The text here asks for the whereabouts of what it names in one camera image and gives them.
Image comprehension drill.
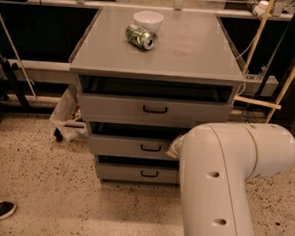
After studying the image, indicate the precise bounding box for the grey drawer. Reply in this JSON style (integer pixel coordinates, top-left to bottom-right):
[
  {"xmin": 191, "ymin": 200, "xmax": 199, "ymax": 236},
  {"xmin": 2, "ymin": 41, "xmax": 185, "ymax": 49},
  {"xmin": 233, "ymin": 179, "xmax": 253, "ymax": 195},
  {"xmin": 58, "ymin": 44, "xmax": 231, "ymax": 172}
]
[
  {"xmin": 89, "ymin": 122, "xmax": 189, "ymax": 160},
  {"xmin": 95, "ymin": 155, "xmax": 179, "ymax": 185},
  {"xmin": 78, "ymin": 75, "xmax": 233, "ymax": 129}
]

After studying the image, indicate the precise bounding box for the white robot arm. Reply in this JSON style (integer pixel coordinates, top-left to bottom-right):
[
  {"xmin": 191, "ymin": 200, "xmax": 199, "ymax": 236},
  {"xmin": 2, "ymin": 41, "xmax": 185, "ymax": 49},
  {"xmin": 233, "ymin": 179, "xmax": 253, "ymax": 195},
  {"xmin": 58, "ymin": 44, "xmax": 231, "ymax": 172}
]
[{"xmin": 166, "ymin": 122, "xmax": 295, "ymax": 236}]

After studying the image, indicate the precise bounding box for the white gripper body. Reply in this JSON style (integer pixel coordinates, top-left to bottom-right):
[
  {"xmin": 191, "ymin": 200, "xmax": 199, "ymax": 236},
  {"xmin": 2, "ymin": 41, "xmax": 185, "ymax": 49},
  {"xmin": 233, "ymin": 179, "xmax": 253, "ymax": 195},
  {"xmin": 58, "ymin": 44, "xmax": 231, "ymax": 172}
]
[{"xmin": 166, "ymin": 135, "xmax": 185, "ymax": 159}]

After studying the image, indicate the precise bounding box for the black tripod stand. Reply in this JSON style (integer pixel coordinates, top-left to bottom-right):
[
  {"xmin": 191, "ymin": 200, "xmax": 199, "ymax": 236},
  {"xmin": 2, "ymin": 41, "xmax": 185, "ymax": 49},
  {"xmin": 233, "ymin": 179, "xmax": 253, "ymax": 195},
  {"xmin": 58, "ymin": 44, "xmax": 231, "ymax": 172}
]
[{"xmin": 0, "ymin": 53, "xmax": 30, "ymax": 111}]

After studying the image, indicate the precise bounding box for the white bowl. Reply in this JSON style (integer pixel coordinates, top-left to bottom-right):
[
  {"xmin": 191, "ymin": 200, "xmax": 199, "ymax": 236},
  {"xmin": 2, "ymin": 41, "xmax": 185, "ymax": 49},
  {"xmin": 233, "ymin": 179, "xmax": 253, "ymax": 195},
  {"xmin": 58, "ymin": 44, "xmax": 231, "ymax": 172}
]
[{"xmin": 133, "ymin": 11, "xmax": 164, "ymax": 33}]

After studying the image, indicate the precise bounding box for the white round container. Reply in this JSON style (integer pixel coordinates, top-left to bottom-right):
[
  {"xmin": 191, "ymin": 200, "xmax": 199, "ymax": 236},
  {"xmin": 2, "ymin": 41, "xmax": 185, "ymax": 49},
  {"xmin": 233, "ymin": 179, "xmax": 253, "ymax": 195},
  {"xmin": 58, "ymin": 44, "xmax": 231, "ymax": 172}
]
[{"xmin": 252, "ymin": 1, "xmax": 269, "ymax": 17}]

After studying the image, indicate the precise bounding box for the clear plastic bag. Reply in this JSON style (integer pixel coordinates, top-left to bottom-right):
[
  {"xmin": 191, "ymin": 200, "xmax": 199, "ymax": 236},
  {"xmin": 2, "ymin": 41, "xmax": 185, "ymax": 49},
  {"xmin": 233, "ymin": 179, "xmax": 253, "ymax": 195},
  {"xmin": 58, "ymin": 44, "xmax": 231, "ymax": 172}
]
[{"xmin": 49, "ymin": 84, "xmax": 88, "ymax": 142}]

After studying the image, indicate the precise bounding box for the wooden easel frame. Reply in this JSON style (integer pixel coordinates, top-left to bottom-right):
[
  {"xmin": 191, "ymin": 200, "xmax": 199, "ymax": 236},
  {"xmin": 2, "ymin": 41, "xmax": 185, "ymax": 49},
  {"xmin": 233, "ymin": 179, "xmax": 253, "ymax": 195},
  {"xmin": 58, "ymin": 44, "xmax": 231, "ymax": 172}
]
[{"xmin": 247, "ymin": 11, "xmax": 295, "ymax": 122}]

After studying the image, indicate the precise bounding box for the grey drawer cabinet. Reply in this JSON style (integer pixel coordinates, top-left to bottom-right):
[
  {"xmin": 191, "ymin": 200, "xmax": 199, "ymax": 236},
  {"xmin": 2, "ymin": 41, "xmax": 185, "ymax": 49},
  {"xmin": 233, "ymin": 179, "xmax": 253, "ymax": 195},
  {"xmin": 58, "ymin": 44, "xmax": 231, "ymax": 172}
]
[{"xmin": 61, "ymin": 3, "xmax": 250, "ymax": 193}]

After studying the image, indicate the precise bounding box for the grey top drawer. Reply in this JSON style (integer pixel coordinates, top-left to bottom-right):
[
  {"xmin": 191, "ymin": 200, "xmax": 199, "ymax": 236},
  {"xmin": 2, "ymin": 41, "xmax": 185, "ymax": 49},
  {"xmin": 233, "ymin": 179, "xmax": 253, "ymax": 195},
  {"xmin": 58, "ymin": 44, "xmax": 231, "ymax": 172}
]
[{"xmin": 78, "ymin": 75, "xmax": 233, "ymax": 129}]

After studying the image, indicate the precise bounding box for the green crushed soda can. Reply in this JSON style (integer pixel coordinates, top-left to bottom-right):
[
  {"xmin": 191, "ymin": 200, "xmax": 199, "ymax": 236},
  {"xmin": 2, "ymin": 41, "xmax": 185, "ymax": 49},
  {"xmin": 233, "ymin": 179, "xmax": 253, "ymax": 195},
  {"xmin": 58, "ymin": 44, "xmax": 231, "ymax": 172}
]
[{"xmin": 125, "ymin": 24, "xmax": 153, "ymax": 50}]

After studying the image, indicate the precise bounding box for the grey bottom drawer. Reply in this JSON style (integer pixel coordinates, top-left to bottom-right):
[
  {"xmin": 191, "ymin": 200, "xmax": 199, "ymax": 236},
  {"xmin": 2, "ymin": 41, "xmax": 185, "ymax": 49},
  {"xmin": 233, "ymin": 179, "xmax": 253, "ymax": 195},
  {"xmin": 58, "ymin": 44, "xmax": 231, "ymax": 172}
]
[{"xmin": 95, "ymin": 155, "xmax": 179, "ymax": 185}]

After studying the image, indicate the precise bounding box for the white thin rod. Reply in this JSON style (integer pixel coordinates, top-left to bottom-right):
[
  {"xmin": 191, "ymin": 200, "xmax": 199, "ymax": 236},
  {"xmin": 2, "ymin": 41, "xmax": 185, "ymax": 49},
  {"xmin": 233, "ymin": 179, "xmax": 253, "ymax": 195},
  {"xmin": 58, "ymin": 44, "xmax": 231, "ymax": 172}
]
[{"xmin": 0, "ymin": 12, "xmax": 38, "ymax": 99}]

